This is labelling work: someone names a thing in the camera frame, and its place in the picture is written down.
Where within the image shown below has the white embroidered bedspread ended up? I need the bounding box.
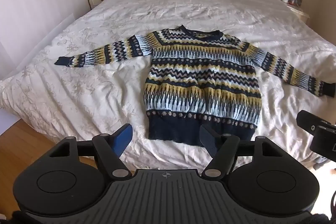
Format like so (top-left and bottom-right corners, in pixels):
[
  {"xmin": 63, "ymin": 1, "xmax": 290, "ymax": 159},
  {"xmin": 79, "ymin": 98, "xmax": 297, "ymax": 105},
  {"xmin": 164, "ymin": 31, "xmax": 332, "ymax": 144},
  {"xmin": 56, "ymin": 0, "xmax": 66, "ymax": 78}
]
[{"xmin": 1, "ymin": 0, "xmax": 335, "ymax": 170}]

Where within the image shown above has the navy yellow patterned knit sweater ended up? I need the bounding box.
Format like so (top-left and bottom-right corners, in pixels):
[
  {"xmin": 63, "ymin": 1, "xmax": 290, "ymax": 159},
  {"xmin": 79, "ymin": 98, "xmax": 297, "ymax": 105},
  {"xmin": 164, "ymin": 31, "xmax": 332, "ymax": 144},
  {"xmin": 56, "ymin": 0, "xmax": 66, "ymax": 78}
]
[{"xmin": 56, "ymin": 26, "xmax": 335, "ymax": 146}]

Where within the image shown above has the right cream nightstand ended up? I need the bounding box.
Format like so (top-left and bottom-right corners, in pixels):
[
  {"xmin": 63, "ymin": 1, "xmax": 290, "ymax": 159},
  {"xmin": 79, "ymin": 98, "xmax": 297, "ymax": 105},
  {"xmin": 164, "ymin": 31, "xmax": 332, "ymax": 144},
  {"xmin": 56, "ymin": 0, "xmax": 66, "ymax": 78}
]
[{"xmin": 287, "ymin": 3, "xmax": 310, "ymax": 24}]

